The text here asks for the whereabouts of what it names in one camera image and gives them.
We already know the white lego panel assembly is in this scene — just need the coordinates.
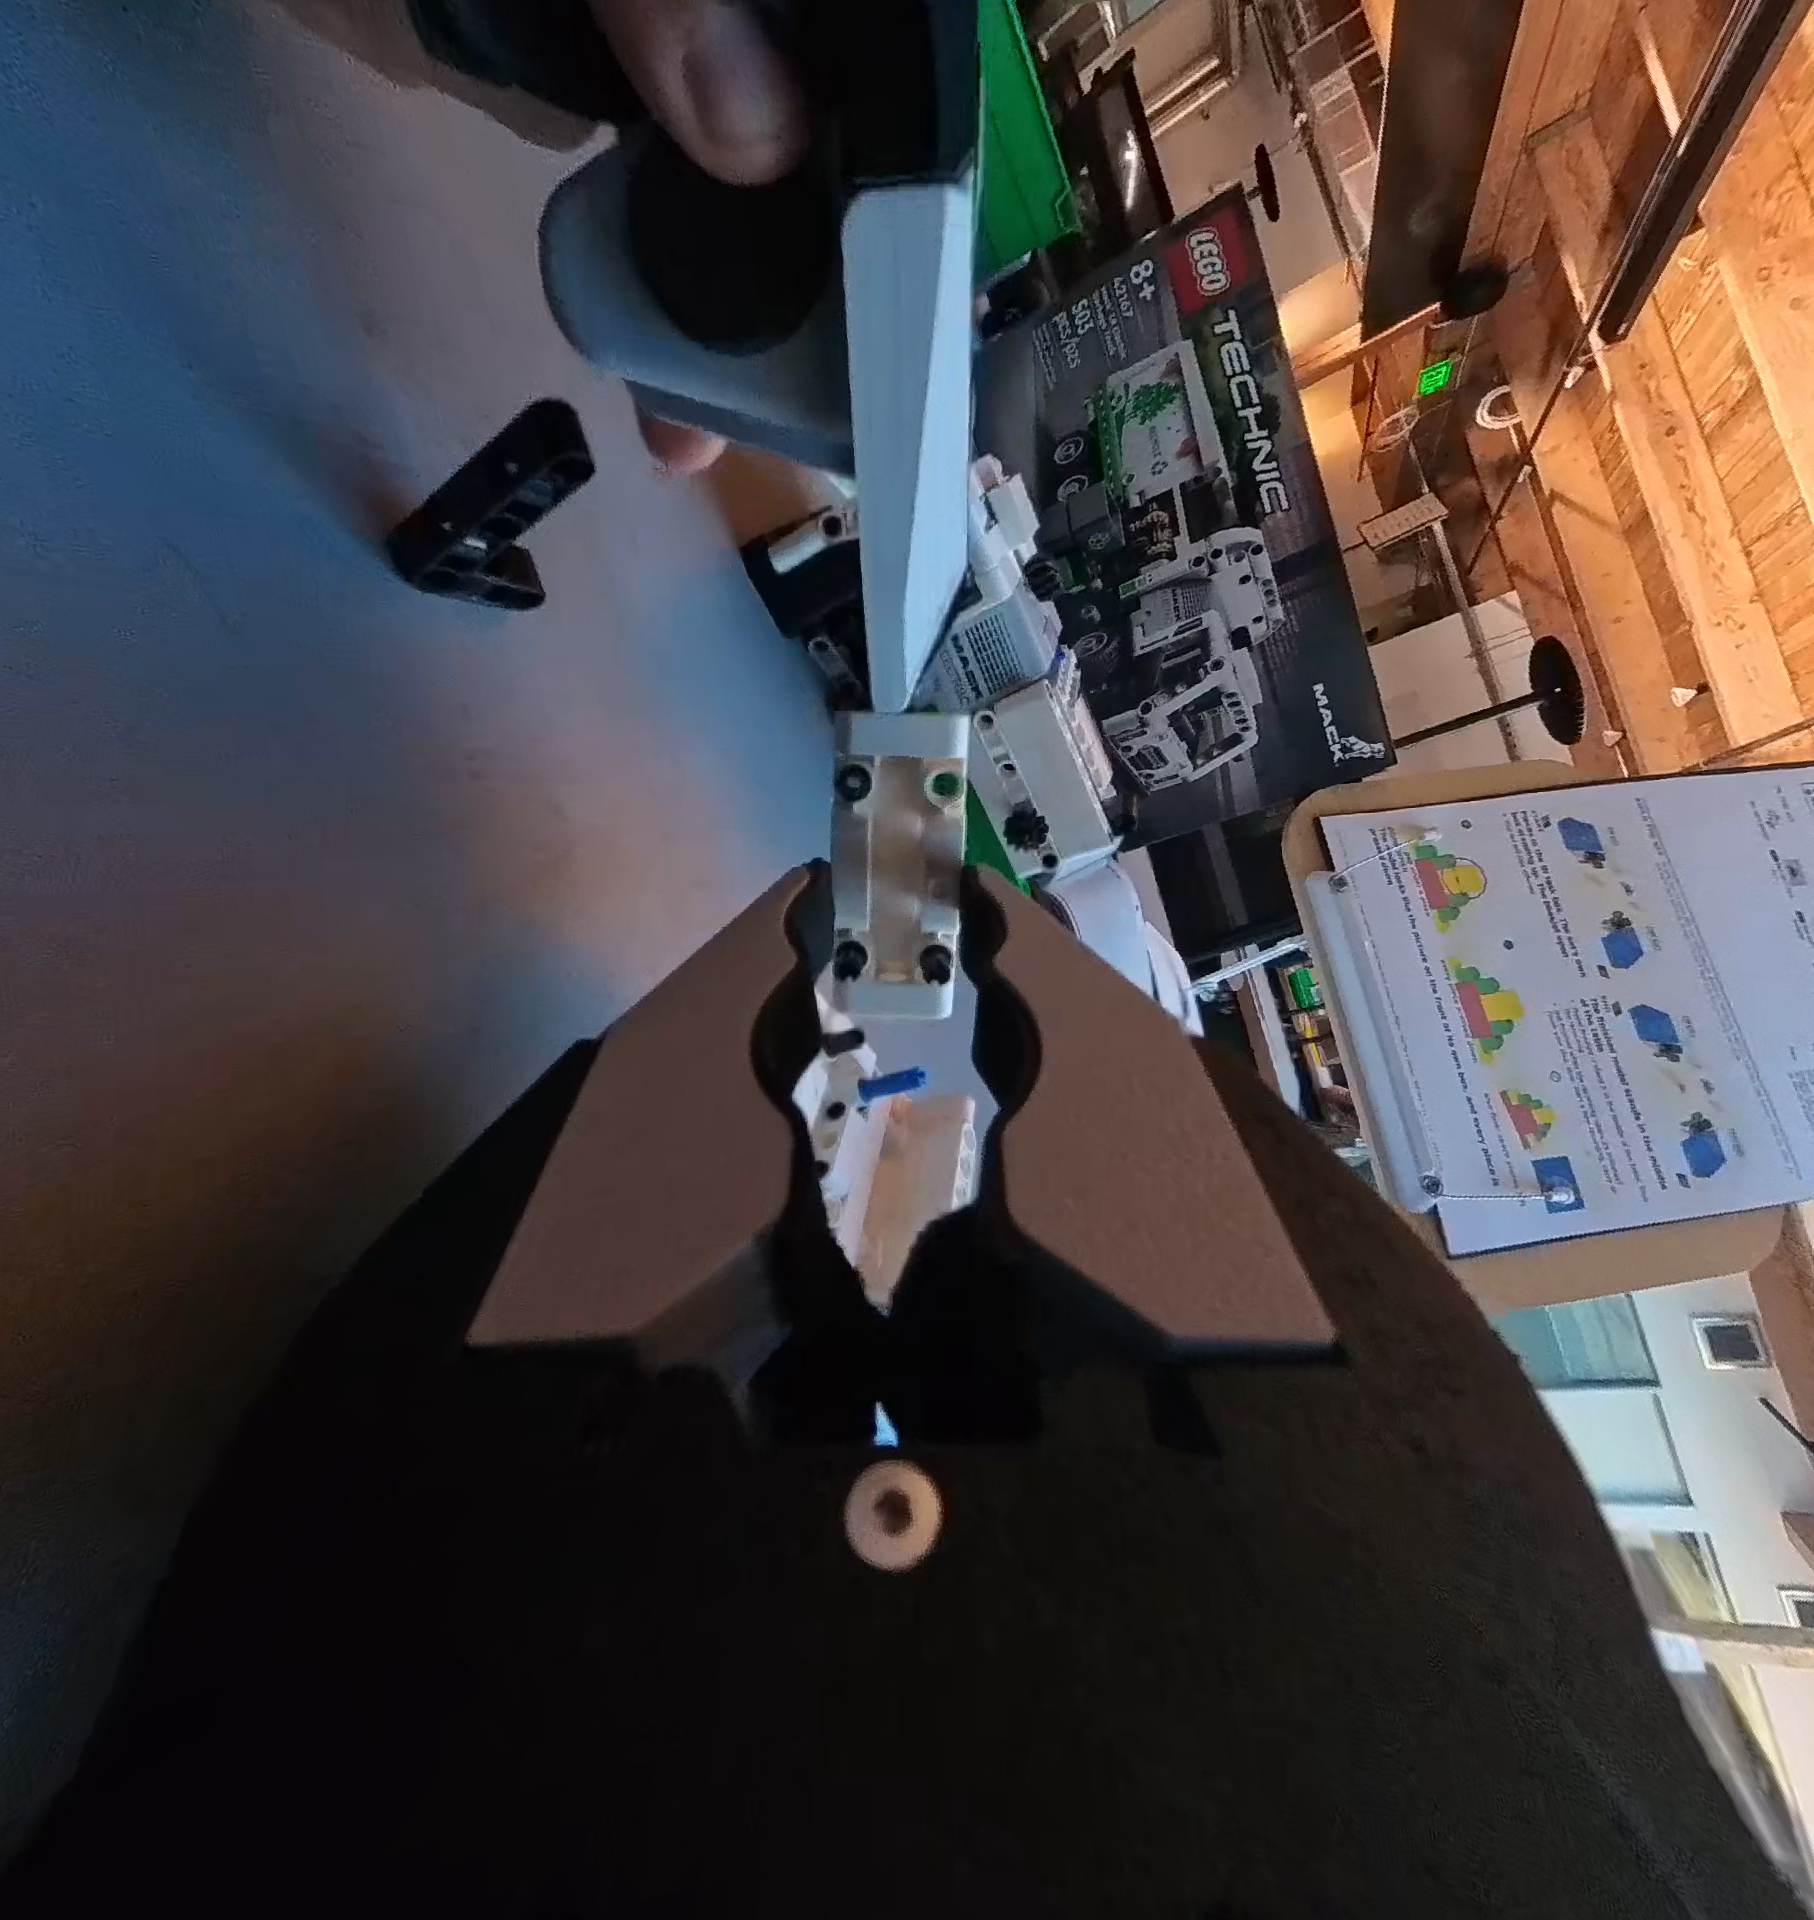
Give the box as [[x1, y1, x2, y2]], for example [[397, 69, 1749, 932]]
[[795, 1020, 985, 1308]]

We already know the white green lego truck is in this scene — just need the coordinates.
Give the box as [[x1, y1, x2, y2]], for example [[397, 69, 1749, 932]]
[[739, 449, 1205, 1045]]

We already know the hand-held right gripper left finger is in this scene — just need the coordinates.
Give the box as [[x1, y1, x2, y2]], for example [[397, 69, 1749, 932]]
[[463, 855, 885, 1451]]

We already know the white lego block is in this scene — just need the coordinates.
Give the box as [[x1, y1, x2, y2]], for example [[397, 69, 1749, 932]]
[[830, 709, 975, 1027]]

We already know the green plastic bin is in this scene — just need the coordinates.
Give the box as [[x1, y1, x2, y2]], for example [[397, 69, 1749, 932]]
[[968, 0, 1088, 287]]

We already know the person's left hand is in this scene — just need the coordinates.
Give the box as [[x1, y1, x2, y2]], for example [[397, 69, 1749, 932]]
[[606, 0, 815, 188]]

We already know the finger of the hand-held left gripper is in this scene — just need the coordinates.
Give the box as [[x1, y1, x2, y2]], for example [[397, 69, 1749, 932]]
[[842, 172, 986, 717]]

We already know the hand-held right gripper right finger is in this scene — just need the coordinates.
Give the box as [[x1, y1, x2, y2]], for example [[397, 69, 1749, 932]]
[[893, 868, 1335, 1451]]

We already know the wooden instruction sign board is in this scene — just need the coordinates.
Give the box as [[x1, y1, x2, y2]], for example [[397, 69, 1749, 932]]
[[1281, 756, 1814, 1314]]

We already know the black lego L-beam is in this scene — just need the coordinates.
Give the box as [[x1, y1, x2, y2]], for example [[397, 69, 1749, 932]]
[[386, 398, 598, 612]]

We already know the black ceiling panel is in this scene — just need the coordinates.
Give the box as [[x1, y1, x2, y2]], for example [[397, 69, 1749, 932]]
[[1356, 0, 1814, 352]]

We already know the dark lego set box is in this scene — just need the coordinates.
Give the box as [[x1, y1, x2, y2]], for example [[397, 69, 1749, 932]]
[[982, 188, 1396, 932]]

